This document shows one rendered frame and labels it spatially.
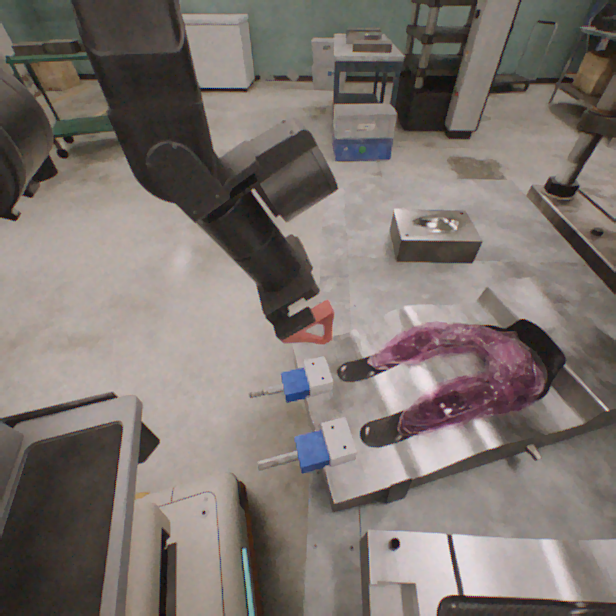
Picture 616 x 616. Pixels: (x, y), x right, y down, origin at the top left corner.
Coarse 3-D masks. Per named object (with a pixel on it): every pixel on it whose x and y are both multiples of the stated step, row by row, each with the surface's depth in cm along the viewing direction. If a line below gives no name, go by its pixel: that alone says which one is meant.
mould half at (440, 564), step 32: (384, 544) 33; (416, 544) 33; (448, 544) 33; (480, 544) 34; (512, 544) 34; (544, 544) 34; (576, 544) 33; (608, 544) 32; (384, 576) 31; (416, 576) 31; (448, 576) 31; (480, 576) 32; (512, 576) 32; (544, 576) 32; (576, 576) 32; (608, 576) 31
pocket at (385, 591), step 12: (372, 588) 32; (384, 588) 33; (396, 588) 33; (408, 588) 33; (372, 600) 31; (384, 600) 32; (396, 600) 32; (408, 600) 32; (372, 612) 31; (384, 612) 32; (396, 612) 32; (408, 612) 32
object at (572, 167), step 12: (612, 84) 87; (612, 96) 88; (600, 108) 91; (612, 108) 89; (576, 144) 99; (588, 144) 96; (576, 156) 100; (588, 156) 99; (564, 168) 104; (576, 168) 102; (552, 180) 108; (564, 180) 105; (576, 180) 108; (552, 192) 108; (564, 192) 106
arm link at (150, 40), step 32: (96, 0) 16; (128, 0) 16; (160, 0) 16; (96, 32) 16; (128, 32) 17; (160, 32) 17; (96, 64) 17; (128, 64) 17; (160, 64) 18; (192, 64) 19; (128, 96) 18; (160, 96) 19; (192, 96) 19; (128, 128) 19; (160, 128) 20; (192, 128) 20; (128, 160) 21; (160, 192) 23
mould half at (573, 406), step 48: (528, 288) 58; (336, 336) 57; (384, 336) 54; (576, 336) 50; (336, 384) 50; (384, 384) 50; (432, 384) 46; (576, 384) 45; (480, 432) 41; (528, 432) 42; (576, 432) 48; (336, 480) 41; (384, 480) 41; (432, 480) 45
